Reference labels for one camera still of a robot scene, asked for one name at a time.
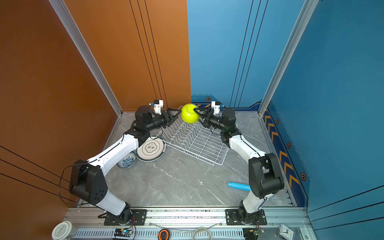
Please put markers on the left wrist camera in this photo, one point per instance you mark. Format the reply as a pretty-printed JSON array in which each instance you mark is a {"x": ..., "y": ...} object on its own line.
[{"x": 157, "y": 106}]

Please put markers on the white alarm clock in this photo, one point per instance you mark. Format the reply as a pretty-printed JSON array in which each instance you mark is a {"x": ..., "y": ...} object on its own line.
[{"x": 285, "y": 232}]

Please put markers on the green circuit board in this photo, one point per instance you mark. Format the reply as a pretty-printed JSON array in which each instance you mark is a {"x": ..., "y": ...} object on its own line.
[{"x": 123, "y": 234}]

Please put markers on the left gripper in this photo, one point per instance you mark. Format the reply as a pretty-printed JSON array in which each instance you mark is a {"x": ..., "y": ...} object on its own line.
[{"x": 168, "y": 122}]

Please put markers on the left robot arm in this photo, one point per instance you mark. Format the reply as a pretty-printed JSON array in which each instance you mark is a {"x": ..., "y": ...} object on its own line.
[{"x": 88, "y": 177}]

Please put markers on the blue white porcelain bowl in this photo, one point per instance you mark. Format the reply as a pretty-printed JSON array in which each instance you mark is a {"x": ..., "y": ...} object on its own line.
[{"x": 128, "y": 161}]

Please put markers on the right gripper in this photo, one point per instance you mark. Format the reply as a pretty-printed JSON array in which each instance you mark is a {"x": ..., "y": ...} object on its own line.
[{"x": 209, "y": 113}]

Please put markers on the light blue cylinder tube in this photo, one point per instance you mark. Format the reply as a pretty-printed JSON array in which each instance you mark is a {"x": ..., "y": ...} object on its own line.
[{"x": 239, "y": 186}]

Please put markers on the lime green bowl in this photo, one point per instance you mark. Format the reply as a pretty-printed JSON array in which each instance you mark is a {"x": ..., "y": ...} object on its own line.
[{"x": 188, "y": 114}]

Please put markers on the white wire dish rack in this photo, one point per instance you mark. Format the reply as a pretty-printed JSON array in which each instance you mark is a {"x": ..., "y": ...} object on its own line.
[{"x": 202, "y": 143}]

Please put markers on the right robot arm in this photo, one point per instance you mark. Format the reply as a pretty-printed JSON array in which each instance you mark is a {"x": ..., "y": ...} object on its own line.
[{"x": 265, "y": 175}]

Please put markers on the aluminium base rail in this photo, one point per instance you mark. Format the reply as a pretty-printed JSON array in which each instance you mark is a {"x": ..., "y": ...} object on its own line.
[{"x": 192, "y": 223}]

